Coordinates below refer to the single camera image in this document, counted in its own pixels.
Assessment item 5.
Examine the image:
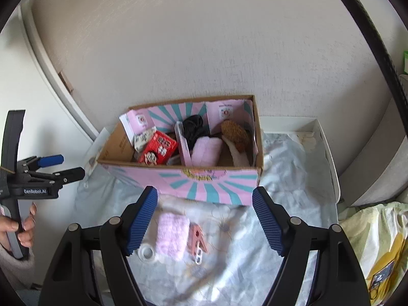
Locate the floral light blue bedsheet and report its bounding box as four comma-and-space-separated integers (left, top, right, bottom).
75, 131, 338, 306

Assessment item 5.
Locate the pink and brown plush toy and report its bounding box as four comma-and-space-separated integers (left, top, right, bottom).
221, 119, 252, 167

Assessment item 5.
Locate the white tape roll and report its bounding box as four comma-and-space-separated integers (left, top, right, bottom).
138, 243, 159, 264

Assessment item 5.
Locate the pink striped cardboard box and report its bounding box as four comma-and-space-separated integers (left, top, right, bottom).
96, 95, 264, 206

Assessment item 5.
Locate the thick black cable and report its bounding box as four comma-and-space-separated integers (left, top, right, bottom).
320, 0, 408, 109

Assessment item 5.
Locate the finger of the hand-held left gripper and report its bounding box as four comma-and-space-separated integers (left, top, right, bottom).
24, 155, 64, 170
19, 167, 85, 186

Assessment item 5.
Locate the red milk carton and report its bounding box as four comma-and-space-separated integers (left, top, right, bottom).
138, 131, 178, 166

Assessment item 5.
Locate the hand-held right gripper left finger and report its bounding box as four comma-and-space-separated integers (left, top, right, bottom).
40, 185, 159, 306

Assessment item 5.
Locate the pink clothespin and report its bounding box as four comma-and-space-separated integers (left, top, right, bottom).
188, 225, 210, 264

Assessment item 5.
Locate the white paper booklet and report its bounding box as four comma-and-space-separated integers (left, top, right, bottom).
119, 112, 137, 138

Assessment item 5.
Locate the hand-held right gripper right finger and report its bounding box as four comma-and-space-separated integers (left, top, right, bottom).
252, 186, 372, 306

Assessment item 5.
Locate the person's left forearm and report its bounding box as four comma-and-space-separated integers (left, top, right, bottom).
0, 244, 35, 294

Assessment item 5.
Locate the pink fluffy sock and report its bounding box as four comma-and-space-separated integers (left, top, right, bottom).
190, 136, 224, 167
155, 213, 190, 260

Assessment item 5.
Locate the person's left hand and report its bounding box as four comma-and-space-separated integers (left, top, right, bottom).
0, 203, 37, 252

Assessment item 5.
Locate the small white carton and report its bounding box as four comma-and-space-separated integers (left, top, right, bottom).
133, 127, 157, 152

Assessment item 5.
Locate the black cloth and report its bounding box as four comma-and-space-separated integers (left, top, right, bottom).
182, 115, 211, 148

